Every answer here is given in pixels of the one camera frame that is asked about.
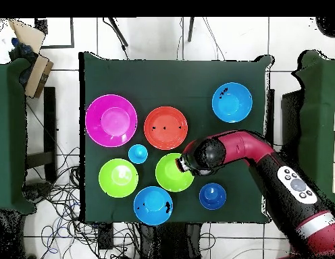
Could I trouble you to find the tangled floor cables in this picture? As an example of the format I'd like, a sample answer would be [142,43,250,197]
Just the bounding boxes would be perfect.
[24,146,141,259]

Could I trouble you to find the black tripod leg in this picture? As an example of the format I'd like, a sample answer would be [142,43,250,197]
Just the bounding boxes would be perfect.
[187,17,196,42]
[102,17,130,60]

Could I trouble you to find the black metal stand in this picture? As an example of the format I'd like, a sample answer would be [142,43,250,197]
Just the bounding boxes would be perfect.
[25,86,58,184]
[264,88,303,152]

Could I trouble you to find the green bowl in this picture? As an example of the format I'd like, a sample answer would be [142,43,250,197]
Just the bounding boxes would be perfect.
[155,152,195,193]
[98,158,139,198]

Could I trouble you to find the light blue cup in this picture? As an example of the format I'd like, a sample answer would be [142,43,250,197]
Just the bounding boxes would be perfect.
[128,144,149,165]

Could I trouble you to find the pink bowl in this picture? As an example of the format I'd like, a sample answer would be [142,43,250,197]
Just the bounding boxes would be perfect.
[84,94,138,148]

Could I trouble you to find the light blue bowl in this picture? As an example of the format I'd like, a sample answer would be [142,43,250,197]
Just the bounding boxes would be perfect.
[211,82,254,124]
[133,185,174,227]

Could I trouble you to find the black pedestal leg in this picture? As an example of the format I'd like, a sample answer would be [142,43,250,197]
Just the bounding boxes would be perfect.
[22,182,53,203]

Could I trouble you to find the green cloth side table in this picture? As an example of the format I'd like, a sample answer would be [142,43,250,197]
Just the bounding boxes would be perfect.
[0,57,36,215]
[291,49,335,206]

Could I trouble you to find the small dark blue bowl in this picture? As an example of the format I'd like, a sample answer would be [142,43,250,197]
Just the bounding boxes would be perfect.
[199,182,227,210]

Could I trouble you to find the brown cardboard box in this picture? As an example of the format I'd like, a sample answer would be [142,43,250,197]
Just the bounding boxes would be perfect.
[24,53,54,98]

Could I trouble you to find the orange bowl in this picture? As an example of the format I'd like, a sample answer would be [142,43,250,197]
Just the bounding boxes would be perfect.
[143,105,189,151]

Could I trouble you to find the brown cardboard sheet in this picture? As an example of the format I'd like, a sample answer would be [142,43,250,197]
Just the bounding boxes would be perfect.
[7,18,46,54]

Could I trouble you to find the dark green table cloth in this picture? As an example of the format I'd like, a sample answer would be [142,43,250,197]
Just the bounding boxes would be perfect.
[79,51,274,225]

